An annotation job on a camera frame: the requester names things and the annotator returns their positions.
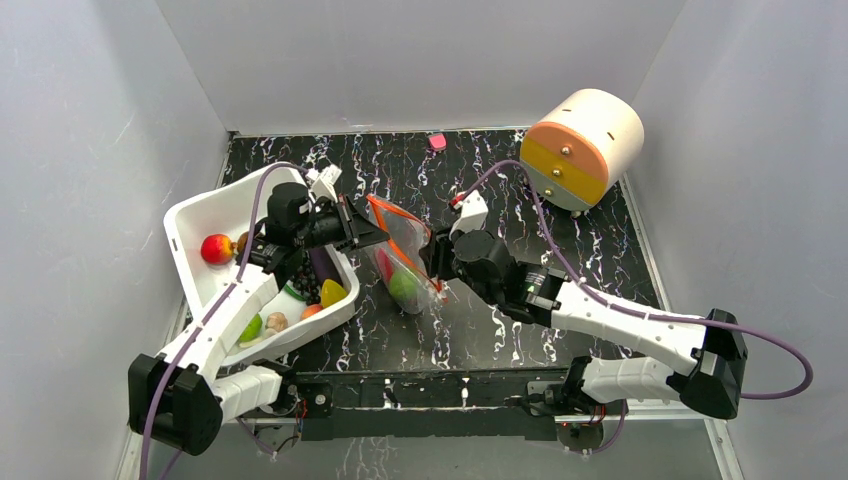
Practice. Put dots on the brown toy kiwi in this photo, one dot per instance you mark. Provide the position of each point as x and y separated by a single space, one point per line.
241 243

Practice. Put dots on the clear zip bag orange zipper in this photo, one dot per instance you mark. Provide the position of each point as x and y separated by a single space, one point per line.
407 235

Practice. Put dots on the green toy bean pod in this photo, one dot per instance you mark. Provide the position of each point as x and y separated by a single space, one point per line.
294 294

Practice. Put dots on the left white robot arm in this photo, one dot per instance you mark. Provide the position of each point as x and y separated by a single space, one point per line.
175 397

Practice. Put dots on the red yellow toy pomegranate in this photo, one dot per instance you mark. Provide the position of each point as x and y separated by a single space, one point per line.
217 249

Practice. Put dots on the green toy custard apple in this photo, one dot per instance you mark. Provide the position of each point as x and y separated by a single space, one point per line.
404 287

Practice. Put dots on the light green toy fruit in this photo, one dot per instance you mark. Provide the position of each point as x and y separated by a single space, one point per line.
253 329

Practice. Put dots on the purple toy eggplant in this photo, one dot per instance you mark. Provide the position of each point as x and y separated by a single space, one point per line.
324 266

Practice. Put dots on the black toy grape bunch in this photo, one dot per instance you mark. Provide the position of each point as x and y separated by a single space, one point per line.
306 282

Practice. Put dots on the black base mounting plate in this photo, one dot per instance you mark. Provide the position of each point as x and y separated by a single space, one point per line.
526 402

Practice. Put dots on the orange toy peach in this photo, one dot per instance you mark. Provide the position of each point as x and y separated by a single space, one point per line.
310 311

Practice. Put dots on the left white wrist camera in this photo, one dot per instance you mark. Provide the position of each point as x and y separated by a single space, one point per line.
322 182

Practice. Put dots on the yellow toy starfruit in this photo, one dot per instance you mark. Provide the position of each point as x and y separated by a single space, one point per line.
331 293

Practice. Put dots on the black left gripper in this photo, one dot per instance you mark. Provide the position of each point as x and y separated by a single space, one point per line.
360 230

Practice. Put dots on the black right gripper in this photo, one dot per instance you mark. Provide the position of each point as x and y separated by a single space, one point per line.
438 253

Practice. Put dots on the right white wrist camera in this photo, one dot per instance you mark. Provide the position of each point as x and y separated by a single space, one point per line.
472 212

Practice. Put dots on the small pink eraser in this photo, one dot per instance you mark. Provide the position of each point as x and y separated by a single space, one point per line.
437 142

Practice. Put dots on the beige toy garlic bulb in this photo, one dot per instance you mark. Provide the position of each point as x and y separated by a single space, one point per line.
276 322

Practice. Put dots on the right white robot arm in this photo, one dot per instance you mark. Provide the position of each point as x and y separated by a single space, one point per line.
700 366

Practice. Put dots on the round cream drawer cabinet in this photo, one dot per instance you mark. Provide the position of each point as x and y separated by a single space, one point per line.
581 148

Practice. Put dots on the white plastic bin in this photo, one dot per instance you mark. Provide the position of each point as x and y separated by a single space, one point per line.
218 265

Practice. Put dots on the red toy chili pepper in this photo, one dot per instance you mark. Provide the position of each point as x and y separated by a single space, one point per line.
384 264

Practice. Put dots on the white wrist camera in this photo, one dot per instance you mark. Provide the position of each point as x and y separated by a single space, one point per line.
472 212
322 182

